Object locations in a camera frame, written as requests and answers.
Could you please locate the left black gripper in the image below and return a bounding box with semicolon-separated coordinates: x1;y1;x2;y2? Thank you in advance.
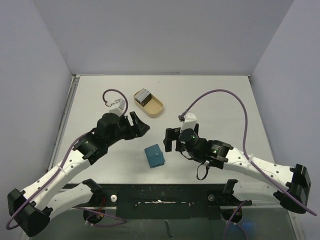
106;111;149;146

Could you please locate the blue leather card holder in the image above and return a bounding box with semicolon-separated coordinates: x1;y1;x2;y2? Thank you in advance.
144;144;165;169

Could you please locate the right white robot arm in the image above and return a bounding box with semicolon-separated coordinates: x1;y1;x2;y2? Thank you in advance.
163;125;315;215

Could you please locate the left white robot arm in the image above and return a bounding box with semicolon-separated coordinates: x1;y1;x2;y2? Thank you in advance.
7;111;150;237

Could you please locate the stack of credit cards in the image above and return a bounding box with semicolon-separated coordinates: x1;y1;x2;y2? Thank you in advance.
134;88;152;106

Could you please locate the beige oval tray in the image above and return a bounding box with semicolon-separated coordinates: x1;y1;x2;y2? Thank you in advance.
133;90;164;118

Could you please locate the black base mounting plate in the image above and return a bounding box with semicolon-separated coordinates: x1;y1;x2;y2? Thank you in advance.
72;177;252;221

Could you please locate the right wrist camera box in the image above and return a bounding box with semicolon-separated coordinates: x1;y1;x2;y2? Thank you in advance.
178;111;197;132

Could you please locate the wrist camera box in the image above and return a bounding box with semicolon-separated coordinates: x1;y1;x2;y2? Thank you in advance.
178;111;197;132
108;98;126;117

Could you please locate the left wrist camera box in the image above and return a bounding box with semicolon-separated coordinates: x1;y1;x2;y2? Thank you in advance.
108;98;126;117

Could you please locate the aluminium left side rail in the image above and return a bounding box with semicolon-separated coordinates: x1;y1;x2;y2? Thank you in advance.
46;74;81;172

